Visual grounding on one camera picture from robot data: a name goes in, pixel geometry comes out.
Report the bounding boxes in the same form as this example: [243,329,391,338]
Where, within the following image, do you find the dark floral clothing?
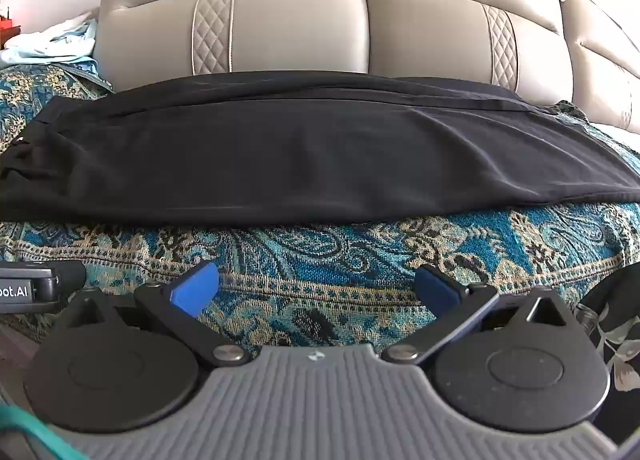
[580,267,640,446]

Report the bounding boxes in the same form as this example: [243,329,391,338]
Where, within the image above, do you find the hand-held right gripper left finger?
[53,261,252,369]

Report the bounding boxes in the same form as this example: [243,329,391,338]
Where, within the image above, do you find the wooden cabinet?
[0,12,22,50]

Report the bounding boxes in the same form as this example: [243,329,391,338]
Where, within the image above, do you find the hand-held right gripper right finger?
[381,264,584,367]

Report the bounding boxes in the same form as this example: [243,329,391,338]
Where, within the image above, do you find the black pants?
[0,70,640,229]

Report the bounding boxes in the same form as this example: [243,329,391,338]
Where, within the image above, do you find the green cord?
[0,404,88,460]

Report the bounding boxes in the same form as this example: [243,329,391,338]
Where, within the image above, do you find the light blue cloth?
[0,14,101,76]

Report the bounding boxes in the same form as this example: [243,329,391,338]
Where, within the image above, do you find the teal paisley blanket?
[0,62,640,358]

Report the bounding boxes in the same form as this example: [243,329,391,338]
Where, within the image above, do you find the grey leather headboard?
[94,0,640,137]

